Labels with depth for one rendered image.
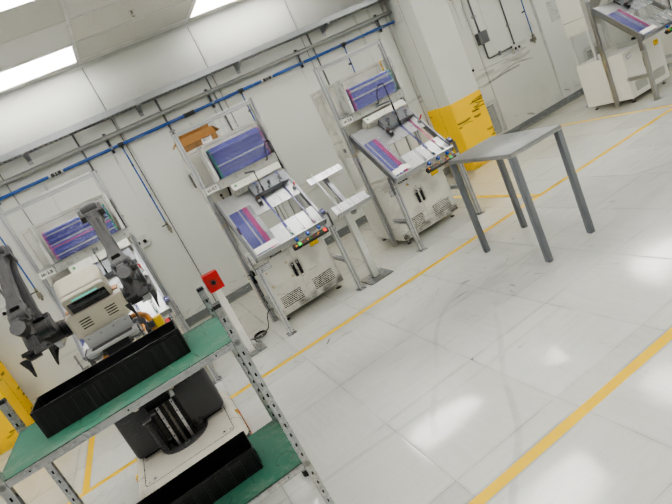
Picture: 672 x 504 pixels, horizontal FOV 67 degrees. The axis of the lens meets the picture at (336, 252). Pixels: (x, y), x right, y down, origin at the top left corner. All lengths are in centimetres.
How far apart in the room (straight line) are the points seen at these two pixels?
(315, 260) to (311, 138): 219
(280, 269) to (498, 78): 476
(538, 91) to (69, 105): 630
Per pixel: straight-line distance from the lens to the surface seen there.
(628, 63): 730
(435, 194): 524
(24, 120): 611
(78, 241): 451
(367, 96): 511
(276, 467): 230
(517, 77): 829
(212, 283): 424
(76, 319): 267
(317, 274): 469
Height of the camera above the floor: 157
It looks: 15 degrees down
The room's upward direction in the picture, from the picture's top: 26 degrees counter-clockwise
